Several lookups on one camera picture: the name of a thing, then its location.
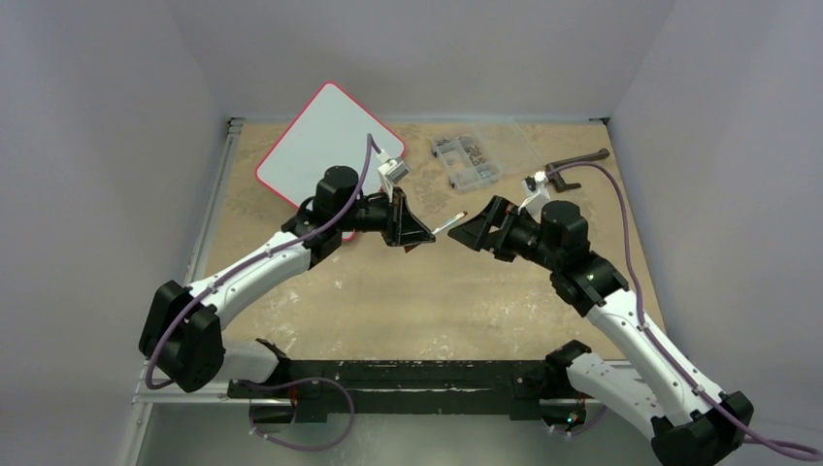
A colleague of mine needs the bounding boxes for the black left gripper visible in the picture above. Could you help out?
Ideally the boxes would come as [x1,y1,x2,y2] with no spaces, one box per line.
[338,187,435,248]

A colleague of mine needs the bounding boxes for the white whiteboard marker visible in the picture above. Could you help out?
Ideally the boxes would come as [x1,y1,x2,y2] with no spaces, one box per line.
[432,213,464,235]

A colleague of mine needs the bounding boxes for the pink framed whiteboard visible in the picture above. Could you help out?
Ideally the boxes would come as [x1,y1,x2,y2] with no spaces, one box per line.
[255,82,406,236]

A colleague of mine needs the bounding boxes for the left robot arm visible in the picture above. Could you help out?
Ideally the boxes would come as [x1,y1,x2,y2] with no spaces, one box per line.
[139,166,436,397]

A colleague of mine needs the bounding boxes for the clear plastic screw box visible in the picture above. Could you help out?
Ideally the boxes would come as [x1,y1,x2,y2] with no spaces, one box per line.
[430,120,543,193]

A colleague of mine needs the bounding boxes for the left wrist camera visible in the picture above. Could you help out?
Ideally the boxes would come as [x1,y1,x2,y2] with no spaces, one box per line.
[378,150,411,191]

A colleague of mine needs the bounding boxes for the dark metal crank handle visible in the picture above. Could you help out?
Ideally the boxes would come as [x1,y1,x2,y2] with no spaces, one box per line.
[544,148,611,194]

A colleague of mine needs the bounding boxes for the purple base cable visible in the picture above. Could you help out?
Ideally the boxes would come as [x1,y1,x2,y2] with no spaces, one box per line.
[238,377,356,452]

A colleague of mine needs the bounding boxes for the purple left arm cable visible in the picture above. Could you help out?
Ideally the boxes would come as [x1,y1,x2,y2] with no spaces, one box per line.
[144,133,387,391]

